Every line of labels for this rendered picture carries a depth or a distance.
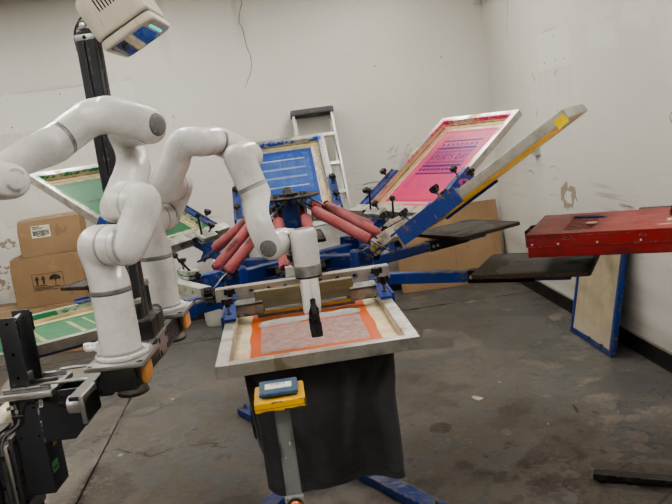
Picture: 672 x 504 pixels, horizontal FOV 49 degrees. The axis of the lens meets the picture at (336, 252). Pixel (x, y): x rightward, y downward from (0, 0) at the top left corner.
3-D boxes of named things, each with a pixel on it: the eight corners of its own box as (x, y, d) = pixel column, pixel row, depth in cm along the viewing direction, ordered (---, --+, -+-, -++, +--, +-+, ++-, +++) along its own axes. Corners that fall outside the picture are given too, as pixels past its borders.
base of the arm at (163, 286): (128, 318, 214) (119, 266, 212) (140, 307, 227) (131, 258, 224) (181, 311, 214) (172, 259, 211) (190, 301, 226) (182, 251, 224)
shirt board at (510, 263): (602, 268, 313) (601, 249, 312) (591, 292, 277) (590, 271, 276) (319, 277, 371) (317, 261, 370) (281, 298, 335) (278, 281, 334)
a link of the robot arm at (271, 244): (244, 190, 211) (275, 257, 213) (227, 195, 199) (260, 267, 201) (270, 178, 209) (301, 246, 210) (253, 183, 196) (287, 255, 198)
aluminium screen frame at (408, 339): (421, 348, 211) (420, 336, 211) (216, 380, 207) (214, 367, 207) (380, 290, 289) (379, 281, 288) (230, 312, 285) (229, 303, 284)
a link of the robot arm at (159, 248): (131, 263, 214) (122, 208, 211) (153, 254, 226) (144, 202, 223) (162, 260, 211) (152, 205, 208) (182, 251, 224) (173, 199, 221)
